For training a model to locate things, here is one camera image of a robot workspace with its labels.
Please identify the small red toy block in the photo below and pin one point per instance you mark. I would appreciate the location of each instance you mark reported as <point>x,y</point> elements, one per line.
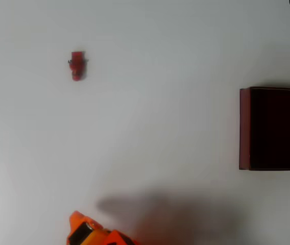
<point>77,65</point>

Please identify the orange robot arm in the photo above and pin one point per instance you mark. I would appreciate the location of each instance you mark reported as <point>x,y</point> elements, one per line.
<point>83,229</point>

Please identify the dark red open box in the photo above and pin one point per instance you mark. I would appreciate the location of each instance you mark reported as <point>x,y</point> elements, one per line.
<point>277,130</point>

